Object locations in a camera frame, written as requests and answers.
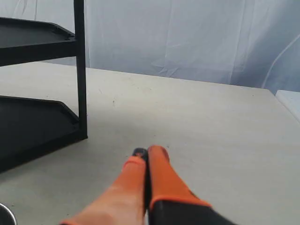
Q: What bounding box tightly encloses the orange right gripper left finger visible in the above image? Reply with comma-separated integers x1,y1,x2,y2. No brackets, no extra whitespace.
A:
61,148,148,225

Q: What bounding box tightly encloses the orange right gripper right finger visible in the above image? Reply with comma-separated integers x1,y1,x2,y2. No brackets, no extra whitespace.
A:
148,145,234,225

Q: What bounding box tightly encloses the shiny stainless steel mug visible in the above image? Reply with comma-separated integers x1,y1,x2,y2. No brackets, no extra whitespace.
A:
0,203,17,225

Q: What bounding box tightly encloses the black metal shelf rack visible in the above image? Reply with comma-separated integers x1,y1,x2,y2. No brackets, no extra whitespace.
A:
0,0,88,172

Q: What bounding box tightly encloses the white adjacent table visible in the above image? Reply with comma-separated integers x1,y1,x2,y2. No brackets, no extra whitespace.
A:
275,90,300,122

